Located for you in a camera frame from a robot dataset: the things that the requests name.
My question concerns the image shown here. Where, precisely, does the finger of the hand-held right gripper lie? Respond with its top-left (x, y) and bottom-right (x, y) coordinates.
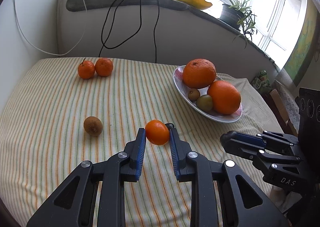
top-left (235, 130), bottom-right (300, 149)
top-left (220, 133), bottom-right (302, 175)

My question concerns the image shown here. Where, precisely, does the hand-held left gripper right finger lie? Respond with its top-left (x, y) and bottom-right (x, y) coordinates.
top-left (169, 127), bottom-right (289, 227)

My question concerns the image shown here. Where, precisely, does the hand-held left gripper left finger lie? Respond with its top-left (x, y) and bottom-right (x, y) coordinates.
top-left (26, 127), bottom-right (147, 227)

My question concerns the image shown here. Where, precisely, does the small smooth mandarin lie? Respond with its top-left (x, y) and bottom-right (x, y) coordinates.
top-left (145, 119), bottom-right (170, 146)

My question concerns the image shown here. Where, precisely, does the large smooth orange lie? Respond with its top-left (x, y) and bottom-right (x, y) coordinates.
top-left (207, 80), bottom-right (241, 115)

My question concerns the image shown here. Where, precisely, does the greenish brown round fruit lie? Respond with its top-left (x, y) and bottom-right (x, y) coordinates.
top-left (196, 94), bottom-right (214, 112)

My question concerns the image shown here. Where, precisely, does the brown kiwi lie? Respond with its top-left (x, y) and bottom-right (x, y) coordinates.
top-left (83, 116), bottom-right (103, 136)
top-left (188, 88), bottom-right (201, 102)

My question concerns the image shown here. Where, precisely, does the floral rimmed white bowl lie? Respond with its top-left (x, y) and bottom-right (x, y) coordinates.
top-left (173, 65), bottom-right (243, 123)

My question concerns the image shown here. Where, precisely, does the large wrinkled orange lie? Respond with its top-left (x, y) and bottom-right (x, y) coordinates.
top-left (182, 59), bottom-right (217, 90)

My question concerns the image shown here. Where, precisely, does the white patterned cloth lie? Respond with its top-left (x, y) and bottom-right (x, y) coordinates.
top-left (274, 68), bottom-right (300, 128)

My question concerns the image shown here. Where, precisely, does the cardboard box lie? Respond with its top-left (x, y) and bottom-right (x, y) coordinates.
top-left (269, 88), bottom-right (286, 108)

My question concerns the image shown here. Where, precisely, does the green patterned bag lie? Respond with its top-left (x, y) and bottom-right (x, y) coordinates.
top-left (251, 71), bottom-right (272, 93)

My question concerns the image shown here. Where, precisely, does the white fabric bundle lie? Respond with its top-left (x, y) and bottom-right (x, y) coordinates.
top-left (271, 187), bottom-right (288, 214)

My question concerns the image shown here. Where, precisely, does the striped cloth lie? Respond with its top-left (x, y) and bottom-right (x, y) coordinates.
top-left (0, 57), bottom-right (288, 227)

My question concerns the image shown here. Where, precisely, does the stemless mandarin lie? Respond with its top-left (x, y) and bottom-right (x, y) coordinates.
top-left (95, 58), bottom-right (114, 77)

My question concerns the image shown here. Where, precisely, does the mandarin with stem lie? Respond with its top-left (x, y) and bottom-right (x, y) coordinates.
top-left (78, 58), bottom-right (96, 80)

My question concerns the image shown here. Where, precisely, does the potted spider plant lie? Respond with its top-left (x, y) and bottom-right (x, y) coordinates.
top-left (210, 0), bottom-right (258, 49)

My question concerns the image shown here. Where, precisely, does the white refrigerator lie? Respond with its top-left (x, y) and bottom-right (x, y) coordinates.
top-left (0, 0), bottom-right (63, 108)

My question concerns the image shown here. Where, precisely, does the green wall map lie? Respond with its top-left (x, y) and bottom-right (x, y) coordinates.
top-left (282, 5), bottom-right (320, 88)

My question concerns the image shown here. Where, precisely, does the looped black cable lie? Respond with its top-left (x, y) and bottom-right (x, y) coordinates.
top-left (99, 0), bottom-right (143, 58)

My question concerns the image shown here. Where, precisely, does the straight black cable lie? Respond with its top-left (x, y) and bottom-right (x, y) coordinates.
top-left (152, 0), bottom-right (160, 64)

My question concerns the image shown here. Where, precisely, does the long white cable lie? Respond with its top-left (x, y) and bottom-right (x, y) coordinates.
top-left (14, 0), bottom-right (88, 56)

